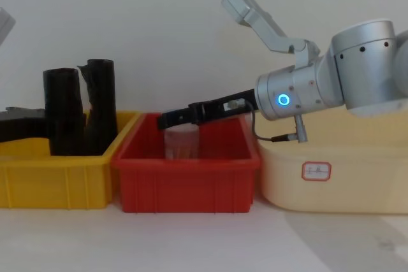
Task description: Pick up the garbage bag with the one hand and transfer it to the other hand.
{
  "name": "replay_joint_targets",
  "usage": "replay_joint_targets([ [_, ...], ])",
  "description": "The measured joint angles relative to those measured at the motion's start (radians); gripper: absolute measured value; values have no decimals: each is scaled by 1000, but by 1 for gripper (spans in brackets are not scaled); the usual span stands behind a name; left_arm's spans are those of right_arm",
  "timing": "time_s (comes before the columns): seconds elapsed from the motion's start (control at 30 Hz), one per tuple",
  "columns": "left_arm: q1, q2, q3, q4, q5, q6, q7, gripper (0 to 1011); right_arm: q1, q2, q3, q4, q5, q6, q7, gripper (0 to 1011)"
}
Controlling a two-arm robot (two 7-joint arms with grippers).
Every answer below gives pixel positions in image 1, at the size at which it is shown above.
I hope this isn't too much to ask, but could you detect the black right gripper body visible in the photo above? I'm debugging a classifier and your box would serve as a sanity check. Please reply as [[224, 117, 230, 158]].
[[187, 88, 258, 124]]

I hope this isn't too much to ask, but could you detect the tall black roll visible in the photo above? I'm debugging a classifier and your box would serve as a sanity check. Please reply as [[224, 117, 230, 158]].
[[77, 59, 119, 155]]

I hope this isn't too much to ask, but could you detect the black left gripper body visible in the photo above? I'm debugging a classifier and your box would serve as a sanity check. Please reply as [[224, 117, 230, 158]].
[[0, 106, 48, 143]]

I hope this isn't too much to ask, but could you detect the yellow plastic bin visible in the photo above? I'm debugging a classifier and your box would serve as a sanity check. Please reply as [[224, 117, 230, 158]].
[[0, 111, 143, 211]]

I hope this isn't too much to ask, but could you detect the white label with red border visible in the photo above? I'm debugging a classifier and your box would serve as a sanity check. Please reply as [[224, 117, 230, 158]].
[[301, 161, 333, 182]]

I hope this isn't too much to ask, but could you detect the clear plastic jar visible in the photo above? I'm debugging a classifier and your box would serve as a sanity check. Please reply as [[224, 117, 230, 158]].
[[163, 124, 200, 160]]

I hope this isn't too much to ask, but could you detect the short black roll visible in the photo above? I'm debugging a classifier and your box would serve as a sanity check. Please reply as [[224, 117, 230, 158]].
[[43, 68, 86, 157]]

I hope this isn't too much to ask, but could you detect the red plastic bin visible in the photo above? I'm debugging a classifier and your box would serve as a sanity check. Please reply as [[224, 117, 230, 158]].
[[110, 112, 263, 214]]

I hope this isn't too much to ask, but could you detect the cream plastic bin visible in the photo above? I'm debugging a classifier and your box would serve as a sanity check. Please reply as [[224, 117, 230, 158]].
[[256, 106, 408, 215]]

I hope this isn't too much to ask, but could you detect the thin dark gripper cable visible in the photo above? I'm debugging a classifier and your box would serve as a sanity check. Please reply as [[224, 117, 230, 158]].
[[244, 99, 296, 143]]

